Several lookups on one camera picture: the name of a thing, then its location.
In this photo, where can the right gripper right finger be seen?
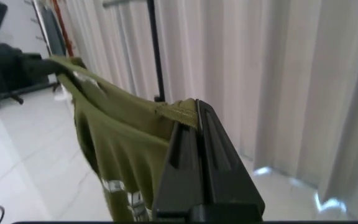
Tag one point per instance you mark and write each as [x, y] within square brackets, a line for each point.
[228, 180]

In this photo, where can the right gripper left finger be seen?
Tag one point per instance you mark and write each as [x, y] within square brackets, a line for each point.
[179, 174]

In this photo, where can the green printed shirt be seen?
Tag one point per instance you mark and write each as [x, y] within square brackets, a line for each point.
[126, 140]

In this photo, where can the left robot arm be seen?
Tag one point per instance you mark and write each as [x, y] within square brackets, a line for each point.
[2, 65]

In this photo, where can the black clothes rack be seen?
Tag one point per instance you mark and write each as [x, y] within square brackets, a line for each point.
[155, 46]

